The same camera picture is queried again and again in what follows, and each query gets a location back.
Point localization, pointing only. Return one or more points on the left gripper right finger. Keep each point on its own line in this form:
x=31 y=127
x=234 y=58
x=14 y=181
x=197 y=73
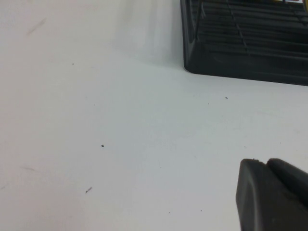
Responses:
x=288 y=178

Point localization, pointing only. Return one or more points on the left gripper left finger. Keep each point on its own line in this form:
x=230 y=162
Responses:
x=260 y=199

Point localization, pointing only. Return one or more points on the black plastic dish rack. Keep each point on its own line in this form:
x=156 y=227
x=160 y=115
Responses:
x=240 y=65

